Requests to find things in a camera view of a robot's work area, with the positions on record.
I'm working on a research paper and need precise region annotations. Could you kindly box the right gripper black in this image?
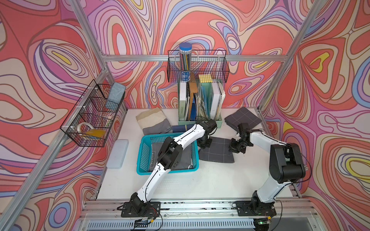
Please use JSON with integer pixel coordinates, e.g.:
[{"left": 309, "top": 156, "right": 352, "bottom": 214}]
[{"left": 229, "top": 137, "right": 251, "bottom": 153}]

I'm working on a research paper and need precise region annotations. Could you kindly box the dark grey checked cloth front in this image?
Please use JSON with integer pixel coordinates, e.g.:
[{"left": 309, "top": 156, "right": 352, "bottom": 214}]
[{"left": 198, "top": 137, "right": 235, "bottom": 164}]

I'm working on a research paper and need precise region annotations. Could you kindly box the dark grey checked cloth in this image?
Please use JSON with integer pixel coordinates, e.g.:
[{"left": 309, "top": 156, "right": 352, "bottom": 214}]
[
  {"left": 198, "top": 137, "right": 235, "bottom": 164},
  {"left": 225, "top": 107, "right": 262, "bottom": 132}
]

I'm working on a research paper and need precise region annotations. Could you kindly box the navy cloth yellow stripe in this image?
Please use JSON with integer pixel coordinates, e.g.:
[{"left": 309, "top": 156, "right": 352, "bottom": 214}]
[{"left": 172, "top": 124, "right": 195, "bottom": 133}]

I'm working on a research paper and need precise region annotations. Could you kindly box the grey pillowcase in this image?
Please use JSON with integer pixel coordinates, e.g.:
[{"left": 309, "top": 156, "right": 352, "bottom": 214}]
[{"left": 148, "top": 142, "right": 193, "bottom": 172}]

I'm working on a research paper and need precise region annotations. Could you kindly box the teal plastic basket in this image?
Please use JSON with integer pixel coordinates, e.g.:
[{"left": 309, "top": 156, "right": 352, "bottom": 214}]
[{"left": 136, "top": 133, "right": 199, "bottom": 176}]

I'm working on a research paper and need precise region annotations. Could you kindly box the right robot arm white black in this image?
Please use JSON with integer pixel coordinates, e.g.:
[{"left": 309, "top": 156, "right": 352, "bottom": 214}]
[{"left": 229, "top": 123, "right": 306, "bottom": 214}]

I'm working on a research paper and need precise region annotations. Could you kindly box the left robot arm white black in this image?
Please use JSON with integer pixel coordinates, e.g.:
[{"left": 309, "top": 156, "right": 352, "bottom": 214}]
[{"left": 130, "top": 119, "right": 217, "bottom": 213}]

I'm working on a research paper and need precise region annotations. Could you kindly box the beige grey folded cloth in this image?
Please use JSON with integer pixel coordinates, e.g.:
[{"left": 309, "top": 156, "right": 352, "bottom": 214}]
[{"left": 136, "top": 108, "right": 172, "bottom": 135}]

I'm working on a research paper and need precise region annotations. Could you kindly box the green desktop file organizer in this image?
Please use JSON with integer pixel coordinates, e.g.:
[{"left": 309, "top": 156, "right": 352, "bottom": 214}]
[{"left": 178, "top": 82, "right": 225, "bottom": 128}]

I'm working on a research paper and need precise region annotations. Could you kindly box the white book in organizer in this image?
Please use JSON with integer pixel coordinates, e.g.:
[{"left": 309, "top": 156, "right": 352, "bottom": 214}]
[{"left": 210, "top": 82, "right": 221, "bottom": 120}]

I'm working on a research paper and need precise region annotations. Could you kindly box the yellow sticky note block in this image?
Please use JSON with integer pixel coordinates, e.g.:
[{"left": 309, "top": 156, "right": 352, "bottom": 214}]
[{"left": 198, "top": 74, "right": 213, "bottom": 83}]

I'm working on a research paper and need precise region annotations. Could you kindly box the white flat tin box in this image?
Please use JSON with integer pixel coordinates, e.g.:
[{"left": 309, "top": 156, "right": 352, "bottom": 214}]
[{"left": 106, "top": 139, "right": 129, "bottom": 169}]

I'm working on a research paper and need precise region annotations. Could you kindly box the blue lidded pencil tube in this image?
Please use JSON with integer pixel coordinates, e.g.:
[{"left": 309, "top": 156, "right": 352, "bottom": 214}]
[{"left": 179, "top": 42, "right": 192, "bottom": 82}]

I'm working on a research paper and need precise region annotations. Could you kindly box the grey blue sponge block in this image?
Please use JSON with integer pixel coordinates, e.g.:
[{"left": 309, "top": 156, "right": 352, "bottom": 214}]
[{"left": 108, "top": 82, "right": 126, "bottom": 104}]

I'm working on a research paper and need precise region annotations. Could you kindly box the yellow flat pad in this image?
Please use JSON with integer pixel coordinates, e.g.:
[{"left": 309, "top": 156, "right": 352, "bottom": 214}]
[{"left": 82, "top": 129, "right": 106, "bottom": 139}]

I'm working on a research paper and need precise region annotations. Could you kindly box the white tape roll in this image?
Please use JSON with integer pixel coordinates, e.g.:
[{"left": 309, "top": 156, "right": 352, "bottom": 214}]
[{"left": 77, "top": 122, "right": 94, "bottom": 134}]

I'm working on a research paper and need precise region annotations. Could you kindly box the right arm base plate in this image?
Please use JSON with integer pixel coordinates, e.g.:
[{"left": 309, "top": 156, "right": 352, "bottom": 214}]
[{"left": 232, "top": 201, "right": 277, "bottom": 217}]

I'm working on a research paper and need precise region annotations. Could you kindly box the black wire basket rear wall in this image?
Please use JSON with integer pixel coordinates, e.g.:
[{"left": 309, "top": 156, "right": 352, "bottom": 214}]
[{"left": 167, "top": 48, "right": 230, "bottom": 84}]

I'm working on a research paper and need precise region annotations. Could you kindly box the black wire basket wall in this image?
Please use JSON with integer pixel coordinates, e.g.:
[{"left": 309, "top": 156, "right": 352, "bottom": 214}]
[
  {"left": 167, "top": 48, "right": 230, "bottom": 84},
  {"left": 60, "top": 80, "right": 125, "bottom": 147}
]

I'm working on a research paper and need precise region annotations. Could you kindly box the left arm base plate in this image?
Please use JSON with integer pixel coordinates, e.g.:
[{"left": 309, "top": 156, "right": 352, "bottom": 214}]
[{"left": 117, "top": 202, "right": 161, "bottom": 218}]

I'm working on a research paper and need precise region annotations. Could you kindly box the black wire basket left wall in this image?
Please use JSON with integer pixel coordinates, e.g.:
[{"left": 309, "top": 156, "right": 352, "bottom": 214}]
[{"left": 60, "top": 80, "right": 125, "bottom": 147}]

